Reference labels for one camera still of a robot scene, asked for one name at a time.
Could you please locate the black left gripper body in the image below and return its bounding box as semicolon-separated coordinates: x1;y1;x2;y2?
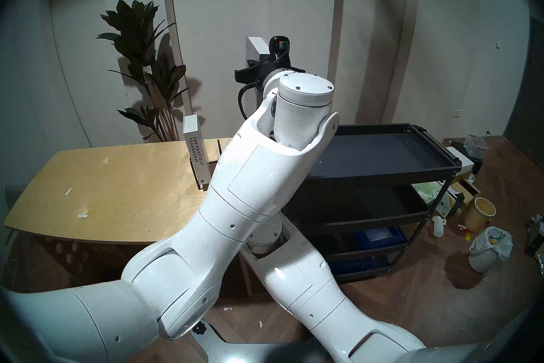
254;60;306;90

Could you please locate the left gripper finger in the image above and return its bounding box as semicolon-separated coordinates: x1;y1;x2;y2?
235;65;261;84

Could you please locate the white Special Issue book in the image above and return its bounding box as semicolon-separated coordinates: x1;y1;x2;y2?
246;36;270;110

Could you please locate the white Design Hotels Yearbook book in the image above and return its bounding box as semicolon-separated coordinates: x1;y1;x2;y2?
183;113;212;190

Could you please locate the tall green potted plant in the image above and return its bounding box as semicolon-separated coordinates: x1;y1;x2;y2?
96;0;190;142

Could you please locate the black three-tier utility cart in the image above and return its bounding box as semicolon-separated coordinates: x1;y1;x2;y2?
276;123;462;282

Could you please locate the light wooden table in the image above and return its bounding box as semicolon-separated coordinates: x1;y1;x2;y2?
4;138;255;297

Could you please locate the blue plastic bin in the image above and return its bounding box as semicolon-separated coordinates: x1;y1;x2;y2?
355;226;404;246

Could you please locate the white rectangular box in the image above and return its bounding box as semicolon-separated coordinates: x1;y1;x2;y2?
445;146;475;175

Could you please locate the clear plastic storage box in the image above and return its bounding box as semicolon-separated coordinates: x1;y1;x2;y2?
463;134;489;159

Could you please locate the green and white carton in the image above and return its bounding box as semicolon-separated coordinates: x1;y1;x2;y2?
436;192;465;219

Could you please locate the brown cardboard box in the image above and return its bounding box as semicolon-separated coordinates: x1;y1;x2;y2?
450;178;482;207

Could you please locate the yellow plastic bucket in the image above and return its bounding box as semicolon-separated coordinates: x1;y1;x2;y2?
464;197;496;232

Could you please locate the dark door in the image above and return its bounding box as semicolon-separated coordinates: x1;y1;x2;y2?
504;18;544;158

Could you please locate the white bin with bag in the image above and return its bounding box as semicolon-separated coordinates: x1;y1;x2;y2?
468;226;513;274

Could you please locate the dark clutter pile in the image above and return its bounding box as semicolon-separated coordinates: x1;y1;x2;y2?
527;215;544;258

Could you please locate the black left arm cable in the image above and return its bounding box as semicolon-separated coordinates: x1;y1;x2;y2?
237;85;252;120

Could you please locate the black wire book rack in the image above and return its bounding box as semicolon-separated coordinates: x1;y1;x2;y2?
190;139;224;190

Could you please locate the grey metal robot base plate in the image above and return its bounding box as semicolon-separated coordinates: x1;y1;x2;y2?
190;320;328;363

